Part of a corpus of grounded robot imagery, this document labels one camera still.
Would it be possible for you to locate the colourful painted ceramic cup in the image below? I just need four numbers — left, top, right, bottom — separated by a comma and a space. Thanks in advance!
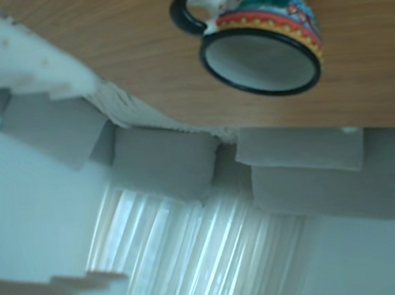
167, 0, 330, 111

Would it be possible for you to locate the white sheer curtain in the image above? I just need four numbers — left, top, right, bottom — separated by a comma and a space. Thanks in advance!
74, 163, 315, 295

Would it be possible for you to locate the light fabric sofa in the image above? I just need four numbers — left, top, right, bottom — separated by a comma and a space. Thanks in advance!
0, 36, 395, 273

